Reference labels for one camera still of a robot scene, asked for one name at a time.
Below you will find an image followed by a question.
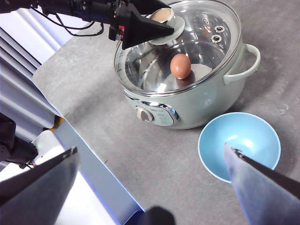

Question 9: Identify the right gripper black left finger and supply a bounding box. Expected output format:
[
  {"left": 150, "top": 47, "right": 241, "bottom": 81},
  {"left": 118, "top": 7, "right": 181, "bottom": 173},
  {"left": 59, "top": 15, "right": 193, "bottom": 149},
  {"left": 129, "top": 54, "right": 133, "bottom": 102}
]
[{"left": 0, "top": 146, "right": 81, "bottom": 225}]

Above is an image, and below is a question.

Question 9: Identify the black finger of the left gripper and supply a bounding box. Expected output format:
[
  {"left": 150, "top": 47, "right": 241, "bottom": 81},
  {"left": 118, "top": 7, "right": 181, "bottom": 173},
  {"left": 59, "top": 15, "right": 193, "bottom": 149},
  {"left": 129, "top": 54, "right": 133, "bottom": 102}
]
[
  {"left": 127, "top": 0, "right": 173, "bottom": 16},
  {"left": 121, "top": 11, "right": 175, "bottom": 50}
]

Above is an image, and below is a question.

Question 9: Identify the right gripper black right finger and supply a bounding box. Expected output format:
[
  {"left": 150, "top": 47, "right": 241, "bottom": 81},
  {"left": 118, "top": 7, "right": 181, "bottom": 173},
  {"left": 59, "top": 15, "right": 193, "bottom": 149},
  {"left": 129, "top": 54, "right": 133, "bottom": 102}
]
[{"left": 223, "top": 142, "right": 300, "bottom": 225}]

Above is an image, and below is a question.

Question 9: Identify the glass lid with green knob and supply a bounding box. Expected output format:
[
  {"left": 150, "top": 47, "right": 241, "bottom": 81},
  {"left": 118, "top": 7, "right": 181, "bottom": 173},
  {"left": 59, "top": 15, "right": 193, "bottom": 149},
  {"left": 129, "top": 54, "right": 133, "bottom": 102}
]
[{"left": 113, "top": 0, "right": 242, "bottom": 97}]

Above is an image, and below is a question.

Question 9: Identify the brown egg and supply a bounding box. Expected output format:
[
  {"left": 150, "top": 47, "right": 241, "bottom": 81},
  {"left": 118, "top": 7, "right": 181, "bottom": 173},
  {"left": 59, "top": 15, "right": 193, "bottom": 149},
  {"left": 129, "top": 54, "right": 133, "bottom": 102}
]
[{"left": 170, "top": 53, "right": 192, "bottom": 80}]

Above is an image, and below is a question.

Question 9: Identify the pale green electric steamer pot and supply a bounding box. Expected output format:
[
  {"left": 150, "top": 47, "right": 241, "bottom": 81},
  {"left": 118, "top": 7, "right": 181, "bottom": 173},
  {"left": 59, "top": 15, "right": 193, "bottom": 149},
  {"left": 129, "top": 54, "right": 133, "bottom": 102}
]
[{"left": 114, "top": 14, "right": 261, "bottom": 130}]

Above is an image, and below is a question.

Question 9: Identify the blue ribbed bowl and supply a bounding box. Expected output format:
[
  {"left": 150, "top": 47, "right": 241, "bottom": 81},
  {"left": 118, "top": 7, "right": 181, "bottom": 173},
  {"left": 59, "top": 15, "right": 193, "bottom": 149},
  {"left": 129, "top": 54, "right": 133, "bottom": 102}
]
[{"left": 198, "top": 112, "right": 281, "bottom": 183}]

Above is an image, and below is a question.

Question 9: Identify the white ribbed panel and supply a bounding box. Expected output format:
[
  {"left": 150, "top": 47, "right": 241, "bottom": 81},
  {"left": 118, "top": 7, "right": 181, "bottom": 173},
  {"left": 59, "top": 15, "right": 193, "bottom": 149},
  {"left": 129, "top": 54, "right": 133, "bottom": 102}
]
[{"left": 0, "top": 8, "right": 64, "bottom": 143}]

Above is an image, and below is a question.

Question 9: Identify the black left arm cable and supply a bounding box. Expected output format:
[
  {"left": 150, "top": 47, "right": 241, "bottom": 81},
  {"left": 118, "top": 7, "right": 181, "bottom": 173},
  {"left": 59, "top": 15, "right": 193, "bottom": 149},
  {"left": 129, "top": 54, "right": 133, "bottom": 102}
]
[{"left": 30, "top": 7, "right": 105, "bottom": 38}]

